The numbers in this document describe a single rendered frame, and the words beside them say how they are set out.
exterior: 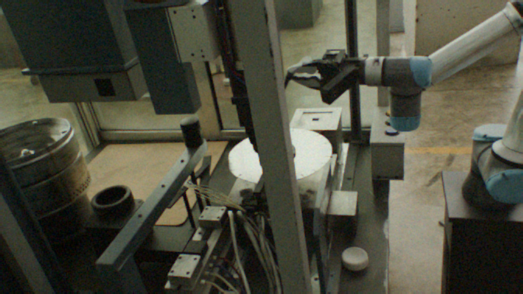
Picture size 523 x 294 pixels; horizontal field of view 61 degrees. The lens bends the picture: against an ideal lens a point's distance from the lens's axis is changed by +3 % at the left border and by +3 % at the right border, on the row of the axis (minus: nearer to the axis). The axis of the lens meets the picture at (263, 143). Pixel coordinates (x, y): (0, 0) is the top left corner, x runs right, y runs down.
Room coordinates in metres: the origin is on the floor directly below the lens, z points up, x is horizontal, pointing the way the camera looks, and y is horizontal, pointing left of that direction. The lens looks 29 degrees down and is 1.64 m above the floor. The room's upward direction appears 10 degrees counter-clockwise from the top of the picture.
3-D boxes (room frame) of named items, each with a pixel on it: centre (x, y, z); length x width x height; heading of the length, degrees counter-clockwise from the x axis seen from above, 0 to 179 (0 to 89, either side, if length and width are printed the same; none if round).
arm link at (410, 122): (1.02, -0.38, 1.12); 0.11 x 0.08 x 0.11; 164
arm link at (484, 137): (1.05, -0.66, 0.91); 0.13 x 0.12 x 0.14; 164
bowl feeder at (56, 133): (1.27, 0.74, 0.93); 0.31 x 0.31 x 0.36
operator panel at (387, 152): (1.35, -0.45, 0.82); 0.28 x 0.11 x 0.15; 160
